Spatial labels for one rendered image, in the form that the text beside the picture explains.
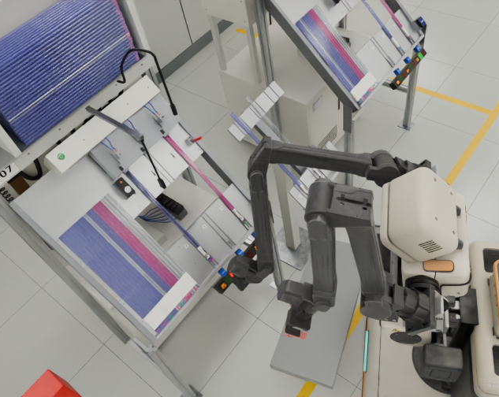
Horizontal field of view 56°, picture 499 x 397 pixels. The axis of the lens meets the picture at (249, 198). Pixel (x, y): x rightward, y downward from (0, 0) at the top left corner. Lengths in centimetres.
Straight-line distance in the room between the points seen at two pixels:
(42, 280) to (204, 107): 169
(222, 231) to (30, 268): 164
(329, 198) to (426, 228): 34
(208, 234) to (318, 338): 59
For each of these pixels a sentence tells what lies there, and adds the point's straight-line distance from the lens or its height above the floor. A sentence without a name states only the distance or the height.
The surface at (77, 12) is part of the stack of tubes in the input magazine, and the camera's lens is 166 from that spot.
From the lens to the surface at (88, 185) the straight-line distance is 184.
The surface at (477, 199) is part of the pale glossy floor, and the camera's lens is 308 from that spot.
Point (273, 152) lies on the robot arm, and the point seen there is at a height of 136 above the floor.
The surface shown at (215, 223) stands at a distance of 195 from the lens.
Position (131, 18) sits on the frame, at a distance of 178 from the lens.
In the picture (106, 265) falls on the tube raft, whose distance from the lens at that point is 182.
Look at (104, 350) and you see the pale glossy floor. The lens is 279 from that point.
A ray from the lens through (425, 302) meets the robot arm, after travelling 128.
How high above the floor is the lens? 237
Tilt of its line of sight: 51 degrees down
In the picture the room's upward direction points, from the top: 14 degrees counter-clockwise
